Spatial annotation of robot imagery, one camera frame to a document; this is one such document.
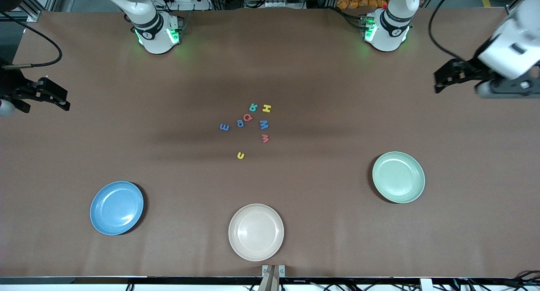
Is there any metal table edge bracket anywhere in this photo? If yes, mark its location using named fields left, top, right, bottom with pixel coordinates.
left=262, top=264, right=286, bottom=279

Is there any black base cable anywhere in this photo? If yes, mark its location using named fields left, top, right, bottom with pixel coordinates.
left=332, top=5, right=365, bottom=27

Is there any beige plate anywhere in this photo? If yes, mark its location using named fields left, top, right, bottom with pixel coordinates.
left=228, top=203, right=285, bottom=262

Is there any green plate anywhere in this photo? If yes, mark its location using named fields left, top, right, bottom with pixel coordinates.
left=372, top=151, right=426, bottom=204

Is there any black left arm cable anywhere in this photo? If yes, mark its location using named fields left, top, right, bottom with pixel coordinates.
left=428, top=0, right=479, bottom=65

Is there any beige wooden pole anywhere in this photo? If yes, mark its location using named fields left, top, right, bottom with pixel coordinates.
left=257, top=266, right=280, bottom=291

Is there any blue plate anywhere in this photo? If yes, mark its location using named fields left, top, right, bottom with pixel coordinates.
left=89, top=181, right=145, bottom=236

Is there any aluminium frame profile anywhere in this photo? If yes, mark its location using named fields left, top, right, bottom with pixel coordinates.
left=17, top=0, right=64, bottom=22

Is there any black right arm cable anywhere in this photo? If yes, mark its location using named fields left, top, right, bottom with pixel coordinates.
left=0, top=11, right=63, bottom=69

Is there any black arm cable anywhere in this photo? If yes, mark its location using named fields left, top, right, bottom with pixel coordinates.
left=428, top=0, right=479, bottom=65
left=0, top=11, right=63, bottom=69

